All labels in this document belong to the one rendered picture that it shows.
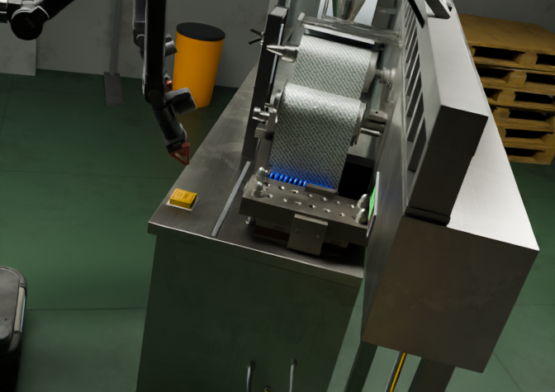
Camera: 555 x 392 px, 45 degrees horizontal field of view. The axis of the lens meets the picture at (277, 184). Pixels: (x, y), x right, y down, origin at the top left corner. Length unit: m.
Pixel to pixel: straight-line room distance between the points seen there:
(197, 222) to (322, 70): 0.65
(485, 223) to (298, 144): 0.93
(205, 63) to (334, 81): 2.85
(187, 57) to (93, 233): 1.91
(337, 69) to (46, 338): 1.61
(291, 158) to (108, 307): 1.33
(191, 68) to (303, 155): 3.02
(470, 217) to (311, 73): 1.10
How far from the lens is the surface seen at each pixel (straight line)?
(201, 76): 5.08
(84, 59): 5.53
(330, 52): 2.25
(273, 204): 1.97
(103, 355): 2.89
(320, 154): 2.10
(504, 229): 1.30
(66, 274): 3.29
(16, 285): 2.84
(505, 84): 5.38
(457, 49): 1.53
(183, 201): 2.11
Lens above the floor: 2.01
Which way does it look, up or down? 28 degrees down
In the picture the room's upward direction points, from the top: 13 degrees clockwise
